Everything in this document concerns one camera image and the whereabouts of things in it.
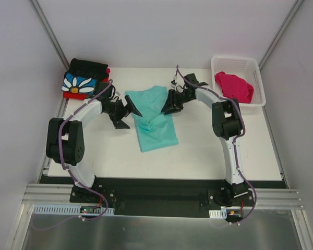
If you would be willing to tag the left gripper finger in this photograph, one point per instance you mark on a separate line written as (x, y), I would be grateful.
(118, 123)
(130, 107)

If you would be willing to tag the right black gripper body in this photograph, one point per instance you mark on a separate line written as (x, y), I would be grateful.
(174, 99)

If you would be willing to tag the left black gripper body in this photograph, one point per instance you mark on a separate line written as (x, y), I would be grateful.
(119, 111)

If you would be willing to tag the teal t shirt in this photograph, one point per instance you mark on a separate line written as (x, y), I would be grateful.
(154, 129)

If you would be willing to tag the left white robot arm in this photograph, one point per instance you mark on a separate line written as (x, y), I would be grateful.
(65, 143)

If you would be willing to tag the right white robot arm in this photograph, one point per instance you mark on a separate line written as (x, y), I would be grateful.
(227, 125)

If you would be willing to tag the red folded t shirt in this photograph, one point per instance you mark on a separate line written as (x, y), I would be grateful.
(86, 89)

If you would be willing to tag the pink folded t shirt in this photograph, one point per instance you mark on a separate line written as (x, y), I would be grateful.
(108, 72)

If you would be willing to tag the magenta t shirt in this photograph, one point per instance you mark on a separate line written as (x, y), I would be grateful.
(233, 86)

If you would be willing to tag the left white cable duct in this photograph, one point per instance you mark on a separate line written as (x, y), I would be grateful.
(72, 210)

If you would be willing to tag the white cable duct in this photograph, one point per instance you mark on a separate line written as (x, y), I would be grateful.
(218, 214)
(72, 210)

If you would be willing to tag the right white cable duct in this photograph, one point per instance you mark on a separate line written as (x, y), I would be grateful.
(218, 214)

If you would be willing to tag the left aluminium frame post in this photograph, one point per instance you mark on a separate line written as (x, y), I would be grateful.
(49, 32)

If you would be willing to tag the aluminium frame post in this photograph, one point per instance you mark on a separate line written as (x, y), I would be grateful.
(295, 8)
(49, 32)

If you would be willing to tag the right aluminium frame post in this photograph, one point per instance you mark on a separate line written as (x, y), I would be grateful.
(295, 8)

